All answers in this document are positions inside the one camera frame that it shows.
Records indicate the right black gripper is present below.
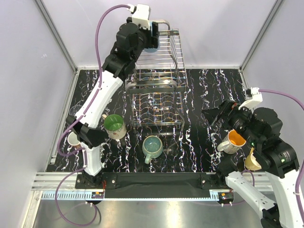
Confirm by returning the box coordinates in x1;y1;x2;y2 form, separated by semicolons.
201;98;261;147

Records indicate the light blue plastic cup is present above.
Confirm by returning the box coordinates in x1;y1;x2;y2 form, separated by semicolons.
145;26;157;53

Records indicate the pale yellow mug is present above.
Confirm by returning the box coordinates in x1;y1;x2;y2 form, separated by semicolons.
244;148;262;171

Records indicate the clear glass tumbler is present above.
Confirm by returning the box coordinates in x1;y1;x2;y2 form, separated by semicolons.
68;105;83;119

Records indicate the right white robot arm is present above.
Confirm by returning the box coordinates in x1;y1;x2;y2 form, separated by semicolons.
202;100;304;228

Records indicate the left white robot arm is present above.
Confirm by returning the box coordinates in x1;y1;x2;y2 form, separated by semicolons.
66;21;160;189

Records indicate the orange interior white mug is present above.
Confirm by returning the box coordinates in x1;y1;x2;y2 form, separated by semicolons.
217;130;246;154

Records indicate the teal glazed ceramic mug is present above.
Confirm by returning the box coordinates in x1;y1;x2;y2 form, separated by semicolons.
142;135;163;164

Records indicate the green interior white mug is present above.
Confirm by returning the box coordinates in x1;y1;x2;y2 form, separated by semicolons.
102;114;126;140

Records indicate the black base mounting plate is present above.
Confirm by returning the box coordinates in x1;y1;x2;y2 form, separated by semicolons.
75;172;229;190

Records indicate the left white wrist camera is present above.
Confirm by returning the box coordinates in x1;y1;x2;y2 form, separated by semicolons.
127;4;151;30

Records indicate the steel wire dish rack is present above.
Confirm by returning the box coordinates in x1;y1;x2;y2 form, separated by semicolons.
125;19;188;135

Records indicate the pink handled white mug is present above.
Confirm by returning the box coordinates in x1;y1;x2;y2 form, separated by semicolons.
67;132;81;149

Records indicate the white slotted cable duct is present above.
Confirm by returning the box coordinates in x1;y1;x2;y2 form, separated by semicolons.
42;191;105;201

